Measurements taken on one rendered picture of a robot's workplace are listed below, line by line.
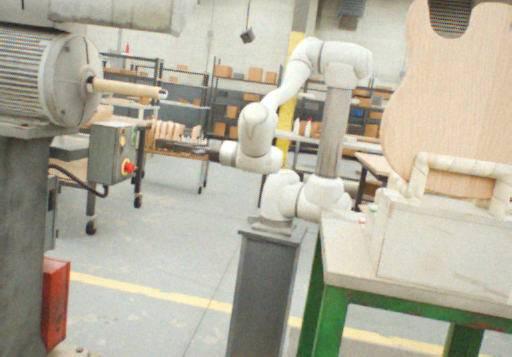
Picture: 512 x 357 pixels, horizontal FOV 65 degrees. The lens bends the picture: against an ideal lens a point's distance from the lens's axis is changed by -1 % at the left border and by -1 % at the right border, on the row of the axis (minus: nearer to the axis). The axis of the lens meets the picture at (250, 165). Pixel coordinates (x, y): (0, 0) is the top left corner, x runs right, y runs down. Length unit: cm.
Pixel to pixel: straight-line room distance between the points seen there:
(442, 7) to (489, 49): 1183
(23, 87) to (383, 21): 1166
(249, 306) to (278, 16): 1093
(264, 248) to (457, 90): 112
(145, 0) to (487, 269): 93
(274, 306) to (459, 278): 107
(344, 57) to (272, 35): 1065
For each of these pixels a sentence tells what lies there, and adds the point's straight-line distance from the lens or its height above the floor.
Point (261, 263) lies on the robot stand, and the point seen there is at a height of 57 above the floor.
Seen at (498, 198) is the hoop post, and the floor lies 114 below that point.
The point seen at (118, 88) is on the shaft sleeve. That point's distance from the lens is 115.
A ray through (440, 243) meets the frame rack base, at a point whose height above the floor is 103.
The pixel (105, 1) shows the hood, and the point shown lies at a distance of 103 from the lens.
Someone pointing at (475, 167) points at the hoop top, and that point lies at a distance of 94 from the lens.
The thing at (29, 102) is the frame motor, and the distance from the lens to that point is 119.
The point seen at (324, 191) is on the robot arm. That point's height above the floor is 93.
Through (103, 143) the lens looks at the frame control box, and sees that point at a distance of 141.
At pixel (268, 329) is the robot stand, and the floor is 27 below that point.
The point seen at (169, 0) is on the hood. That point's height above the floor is 146.
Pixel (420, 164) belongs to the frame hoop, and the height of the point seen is 119.
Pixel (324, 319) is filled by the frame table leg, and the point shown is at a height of 81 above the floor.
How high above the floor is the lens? 127
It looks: 10 degrees down
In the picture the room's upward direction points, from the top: 8 degrees clockwise
